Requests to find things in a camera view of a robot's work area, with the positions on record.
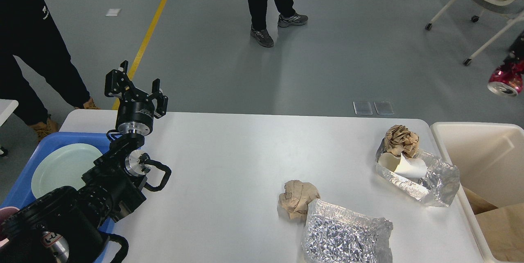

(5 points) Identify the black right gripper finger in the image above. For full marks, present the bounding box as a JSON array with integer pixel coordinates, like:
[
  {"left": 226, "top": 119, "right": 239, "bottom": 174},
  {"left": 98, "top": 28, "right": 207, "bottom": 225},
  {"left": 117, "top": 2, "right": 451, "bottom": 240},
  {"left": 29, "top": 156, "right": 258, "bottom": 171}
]
[{"left": 503, "top": 32, "right": 524, "bottom": 73}]

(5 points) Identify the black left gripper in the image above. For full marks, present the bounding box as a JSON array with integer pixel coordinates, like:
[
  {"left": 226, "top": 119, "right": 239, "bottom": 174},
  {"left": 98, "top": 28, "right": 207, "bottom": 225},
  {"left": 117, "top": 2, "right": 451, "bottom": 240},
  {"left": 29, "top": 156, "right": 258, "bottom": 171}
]
[{"left": 104, "top": 60, "right": 168, "bottom": 136}]

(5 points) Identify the red snack wrapper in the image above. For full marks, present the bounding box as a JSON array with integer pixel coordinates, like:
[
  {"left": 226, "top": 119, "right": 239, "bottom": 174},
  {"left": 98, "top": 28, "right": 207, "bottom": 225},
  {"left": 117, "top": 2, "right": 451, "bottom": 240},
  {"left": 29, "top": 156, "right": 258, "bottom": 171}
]
[{"left": 487, "top": 60, "right": 524, "bottom": 97}]

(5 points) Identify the light green plate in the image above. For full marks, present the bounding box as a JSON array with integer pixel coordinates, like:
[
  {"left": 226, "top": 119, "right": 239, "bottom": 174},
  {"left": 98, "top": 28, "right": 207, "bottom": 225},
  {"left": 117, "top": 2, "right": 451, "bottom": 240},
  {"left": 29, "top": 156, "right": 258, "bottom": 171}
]
[{"left": 31, "top": 143, "right": 102, "bottom": 198}]

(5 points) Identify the brown paper bag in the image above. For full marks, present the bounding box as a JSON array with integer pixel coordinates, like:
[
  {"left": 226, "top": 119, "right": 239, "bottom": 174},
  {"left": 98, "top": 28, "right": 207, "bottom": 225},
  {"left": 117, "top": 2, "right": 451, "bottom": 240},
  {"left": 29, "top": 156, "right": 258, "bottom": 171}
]
[{"left": 476, "top": 203, "right": 524, "bottom": 262}]

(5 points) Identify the brown paper ball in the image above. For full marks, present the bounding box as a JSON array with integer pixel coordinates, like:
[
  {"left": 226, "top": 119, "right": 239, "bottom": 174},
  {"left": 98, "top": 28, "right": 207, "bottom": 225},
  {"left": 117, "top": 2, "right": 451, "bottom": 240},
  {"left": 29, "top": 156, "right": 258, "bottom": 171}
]
[{"left": 278, "top": 180, "right": 321, "bottom": 219}]

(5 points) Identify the silver foil bubble bag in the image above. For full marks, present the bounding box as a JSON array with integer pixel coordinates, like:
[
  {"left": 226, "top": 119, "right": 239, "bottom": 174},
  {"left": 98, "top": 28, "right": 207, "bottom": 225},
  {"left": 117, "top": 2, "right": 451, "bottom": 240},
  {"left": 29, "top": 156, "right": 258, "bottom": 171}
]
[{"left": 301, "top": 198, "right": 393, "bottom": 263}]

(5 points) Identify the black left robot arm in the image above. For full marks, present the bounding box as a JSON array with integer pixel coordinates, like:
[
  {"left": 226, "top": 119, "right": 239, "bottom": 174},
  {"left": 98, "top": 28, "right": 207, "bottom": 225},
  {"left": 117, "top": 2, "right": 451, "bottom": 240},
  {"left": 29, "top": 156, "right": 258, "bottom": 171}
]
[{"left": 1, "top": 60, "right": 172, "bottom": 263}]

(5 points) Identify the white plastic bin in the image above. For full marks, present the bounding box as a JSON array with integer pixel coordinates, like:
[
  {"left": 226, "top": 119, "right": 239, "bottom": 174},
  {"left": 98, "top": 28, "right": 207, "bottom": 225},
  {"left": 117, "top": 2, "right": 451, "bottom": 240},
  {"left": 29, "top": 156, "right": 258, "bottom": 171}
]
[{"left": 431, "top": 122, "right": 524, "bottom": 263}]

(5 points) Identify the crumpled paper ball right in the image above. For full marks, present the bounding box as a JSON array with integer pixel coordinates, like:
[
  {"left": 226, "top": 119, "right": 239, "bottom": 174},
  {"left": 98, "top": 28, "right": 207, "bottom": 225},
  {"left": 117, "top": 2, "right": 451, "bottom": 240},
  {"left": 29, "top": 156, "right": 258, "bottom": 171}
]
[{"left": 383, "top": 125, "right": 419, "bottom": 158}]

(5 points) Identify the lying white paper cup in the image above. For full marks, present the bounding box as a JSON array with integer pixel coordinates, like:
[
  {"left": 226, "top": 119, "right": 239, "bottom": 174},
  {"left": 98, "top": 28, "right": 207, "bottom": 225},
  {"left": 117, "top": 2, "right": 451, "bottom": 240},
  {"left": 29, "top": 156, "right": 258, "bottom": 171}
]
[{"left": 378, "top": 152, "right": 427, "bottom": 178}]

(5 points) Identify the blue plastic tray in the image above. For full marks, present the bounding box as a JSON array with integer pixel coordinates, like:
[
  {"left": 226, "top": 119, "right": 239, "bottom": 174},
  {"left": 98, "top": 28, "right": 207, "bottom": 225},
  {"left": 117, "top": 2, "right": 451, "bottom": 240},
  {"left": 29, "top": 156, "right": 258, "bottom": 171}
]
[{"left": 1, "top": 132, "right": 114, "bottom": 263}]

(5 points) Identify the person in black clothes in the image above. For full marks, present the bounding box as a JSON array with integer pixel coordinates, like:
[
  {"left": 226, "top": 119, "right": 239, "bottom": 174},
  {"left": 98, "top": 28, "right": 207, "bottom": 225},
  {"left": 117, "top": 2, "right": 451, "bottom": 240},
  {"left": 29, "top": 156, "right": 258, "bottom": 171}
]
[{"left": 246, "top": 0, "right": 309, "bottom": 48}]

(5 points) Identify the pink mug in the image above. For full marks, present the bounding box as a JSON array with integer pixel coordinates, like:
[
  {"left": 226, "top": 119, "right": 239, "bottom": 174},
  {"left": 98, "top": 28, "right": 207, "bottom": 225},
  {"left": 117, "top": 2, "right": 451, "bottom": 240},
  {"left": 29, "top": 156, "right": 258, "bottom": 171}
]
[{"left": 0, "top": 206, "right": 20, "bottom": 246}]

